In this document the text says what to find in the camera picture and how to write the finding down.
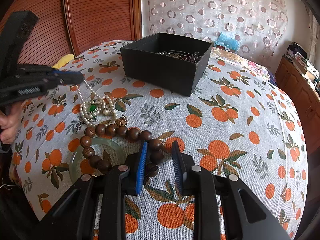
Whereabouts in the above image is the pale green jade bangle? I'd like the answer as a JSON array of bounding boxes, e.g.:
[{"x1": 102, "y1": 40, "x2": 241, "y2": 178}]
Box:
[{"x1": 69, "y1": 137, "x2": 126, "y2": 183}]

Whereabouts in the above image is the orange-print bed sheet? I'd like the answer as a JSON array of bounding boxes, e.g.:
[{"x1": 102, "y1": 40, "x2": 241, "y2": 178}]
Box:
[{"x1": 12, "y1": 41, "x2": 308, "y2": 239}]

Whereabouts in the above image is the yellow cloth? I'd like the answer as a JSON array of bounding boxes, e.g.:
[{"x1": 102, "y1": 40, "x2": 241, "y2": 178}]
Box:
[{"x1": 52, "y1": 54, "x2": 74, "y2": 69}]

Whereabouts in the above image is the blue plush toy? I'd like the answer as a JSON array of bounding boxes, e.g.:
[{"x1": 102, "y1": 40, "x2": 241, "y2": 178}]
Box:
[{"x1": 213, "y1": 33, "x2": 239, "y2": 51}]

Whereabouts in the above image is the red-brown wooden wardrobe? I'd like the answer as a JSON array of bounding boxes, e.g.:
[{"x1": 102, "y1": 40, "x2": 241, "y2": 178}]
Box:
[{"x1": 1, "y1": 0, "x2": 142, "y2": 65}]

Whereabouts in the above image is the sheer circle-pattern curtain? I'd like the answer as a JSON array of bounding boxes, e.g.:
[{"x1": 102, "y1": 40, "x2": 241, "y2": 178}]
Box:
[{"x1": 143, "y1": 0, "x2": 288, "y2": 67}]

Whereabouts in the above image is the small gold earring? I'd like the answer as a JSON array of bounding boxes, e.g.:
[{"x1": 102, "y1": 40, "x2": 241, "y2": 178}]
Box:
[{"x1": 115, "y1": 115, "x2": 127, "y2": 127}]

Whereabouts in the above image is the black square storage box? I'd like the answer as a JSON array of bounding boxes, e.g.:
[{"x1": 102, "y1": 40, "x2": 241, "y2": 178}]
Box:
[{"x1": 120, "y1": 33, "x2": 212, "y2": 96}]

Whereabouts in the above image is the pearl brooch green stone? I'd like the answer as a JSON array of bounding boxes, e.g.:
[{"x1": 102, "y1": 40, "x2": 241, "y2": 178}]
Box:
[{"x1": 87, "y1": 101, "x2": 100, "y2": 118}]

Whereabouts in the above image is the wooden side cabinet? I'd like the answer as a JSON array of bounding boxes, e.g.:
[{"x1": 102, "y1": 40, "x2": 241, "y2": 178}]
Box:
[{"x1": 275, "y1": 57, "x2": 320, "y2": 154}]

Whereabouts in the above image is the white pearl necklace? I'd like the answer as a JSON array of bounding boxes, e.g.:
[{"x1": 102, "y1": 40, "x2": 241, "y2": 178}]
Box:
[{"x1": 75, "y1": 78, "x2": 119, "y2": 128}]

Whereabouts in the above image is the brown wooden bead bracelet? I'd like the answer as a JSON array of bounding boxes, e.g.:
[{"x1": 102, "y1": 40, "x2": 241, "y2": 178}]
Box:
[{"x1": 79, "y1": 123, "x2": 166, "y2": 178}]

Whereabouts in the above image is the person's left hand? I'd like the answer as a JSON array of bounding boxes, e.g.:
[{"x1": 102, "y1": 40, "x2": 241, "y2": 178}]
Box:
[{"x1": 0, "y1": 102, "x2": 22, "y2": 145}]

